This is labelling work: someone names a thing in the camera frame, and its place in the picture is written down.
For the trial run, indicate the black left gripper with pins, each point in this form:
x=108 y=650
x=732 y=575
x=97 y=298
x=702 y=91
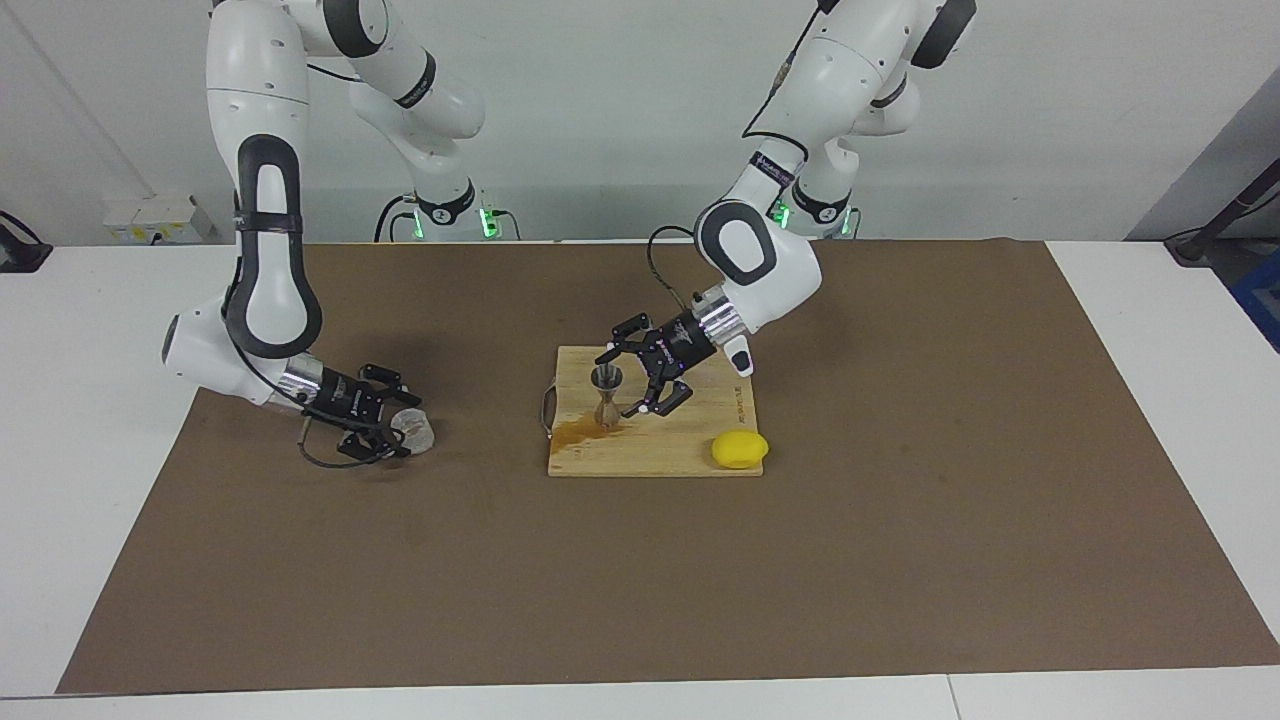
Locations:
x=675 y=348

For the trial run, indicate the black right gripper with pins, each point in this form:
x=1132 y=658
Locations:
x=350 y=402

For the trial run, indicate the steel double jigger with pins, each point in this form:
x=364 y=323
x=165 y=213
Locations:
x=607 y=380

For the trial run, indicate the small clear glass cup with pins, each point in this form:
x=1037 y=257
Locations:
x=420 y=432

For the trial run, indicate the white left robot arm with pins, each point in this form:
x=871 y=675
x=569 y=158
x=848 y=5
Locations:
x=830 y=70

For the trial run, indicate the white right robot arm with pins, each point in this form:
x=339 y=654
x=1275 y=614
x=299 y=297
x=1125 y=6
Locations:
x=270 y=260

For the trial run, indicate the bamboo cutting board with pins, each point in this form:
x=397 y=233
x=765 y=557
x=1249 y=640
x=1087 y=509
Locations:
x=690 y=425

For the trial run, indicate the yellow lemon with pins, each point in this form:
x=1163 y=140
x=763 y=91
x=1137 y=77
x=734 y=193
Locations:
x=740 y=449

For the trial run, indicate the brown table mat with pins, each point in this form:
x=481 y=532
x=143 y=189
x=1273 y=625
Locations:
x=640 y=580

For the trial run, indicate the black clamp base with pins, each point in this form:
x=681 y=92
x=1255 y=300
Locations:
x=20 y=255

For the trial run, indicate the black stand pole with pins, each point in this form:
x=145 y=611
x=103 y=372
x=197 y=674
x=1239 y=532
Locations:
x=1190 y=248

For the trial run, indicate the blue crate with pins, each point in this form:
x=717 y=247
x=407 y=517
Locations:
x=1262 y=290

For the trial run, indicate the white wall socket box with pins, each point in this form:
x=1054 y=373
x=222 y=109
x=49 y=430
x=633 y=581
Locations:
x=150 y=215

